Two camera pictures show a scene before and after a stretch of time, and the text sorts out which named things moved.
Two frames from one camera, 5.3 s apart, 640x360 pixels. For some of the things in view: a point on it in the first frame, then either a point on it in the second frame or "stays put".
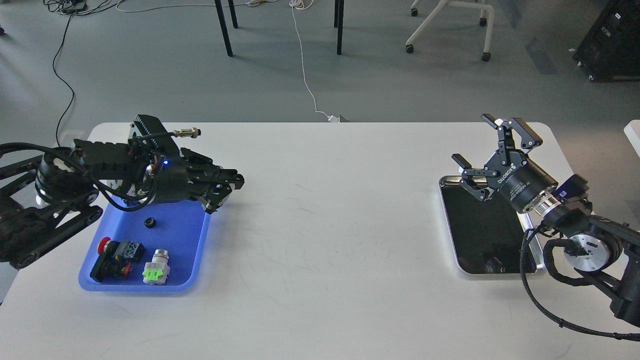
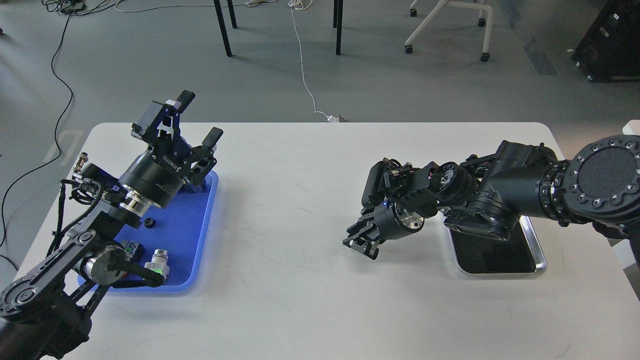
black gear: x=150 y=222 stays put
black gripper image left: x=176 y=174 → x=156 y=174
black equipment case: x=610 y=51 stays put
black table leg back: x=232 y=13 stays put
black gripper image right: x=519 y=180 → x=391 y=220
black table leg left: x=224 y=25 stays put
